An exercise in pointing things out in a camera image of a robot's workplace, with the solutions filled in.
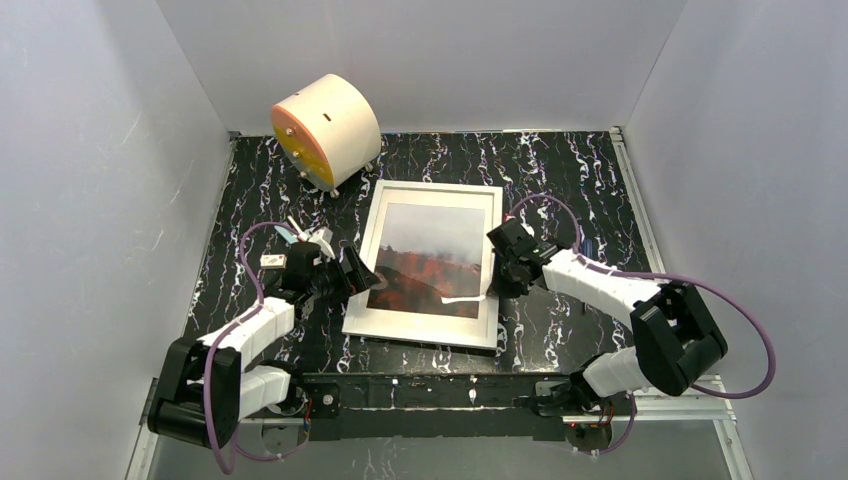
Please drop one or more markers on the white picture frame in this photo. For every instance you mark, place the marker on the white picture frame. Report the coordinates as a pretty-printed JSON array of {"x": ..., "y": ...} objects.
[{"x": 427, "y": 244}]

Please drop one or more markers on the light blue stapler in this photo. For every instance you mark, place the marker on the light blue stapler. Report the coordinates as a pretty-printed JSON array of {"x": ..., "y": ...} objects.
[{"x": 287, "y": 233}]

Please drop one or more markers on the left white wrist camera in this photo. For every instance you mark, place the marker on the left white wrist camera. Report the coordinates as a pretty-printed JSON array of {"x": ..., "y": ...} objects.
[{"x": 322, "y": 237}]

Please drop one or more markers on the cylindrical beige drawer cabinet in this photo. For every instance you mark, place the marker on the cylindrical beige drawer cabinet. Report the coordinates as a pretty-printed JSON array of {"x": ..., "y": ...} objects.
[{"x": 329, "y": 132}]

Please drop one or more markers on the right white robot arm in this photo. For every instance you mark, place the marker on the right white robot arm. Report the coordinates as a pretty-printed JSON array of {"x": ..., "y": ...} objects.
[{"x": 676, "y": 339}]

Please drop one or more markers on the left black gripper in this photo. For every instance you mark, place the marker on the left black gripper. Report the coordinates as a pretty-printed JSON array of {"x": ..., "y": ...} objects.
[{"x": 346, "y": 273}]

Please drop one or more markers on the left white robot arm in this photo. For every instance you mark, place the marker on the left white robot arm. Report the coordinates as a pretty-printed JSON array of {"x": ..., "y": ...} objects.
[{"x": 209, "y": 384}]

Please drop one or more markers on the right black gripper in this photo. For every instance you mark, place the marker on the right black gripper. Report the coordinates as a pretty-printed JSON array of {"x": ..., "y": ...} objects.
[{"x": 506, "y": 258}]

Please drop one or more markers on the white staple box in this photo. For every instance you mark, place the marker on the white staple box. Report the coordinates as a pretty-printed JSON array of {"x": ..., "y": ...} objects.
[{"x": 273, "y": 261}]

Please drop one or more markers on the blue red screwdriver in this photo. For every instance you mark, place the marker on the blue red screwdriver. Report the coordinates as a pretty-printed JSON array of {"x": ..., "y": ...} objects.
[{"x": 587, "y": 248}]

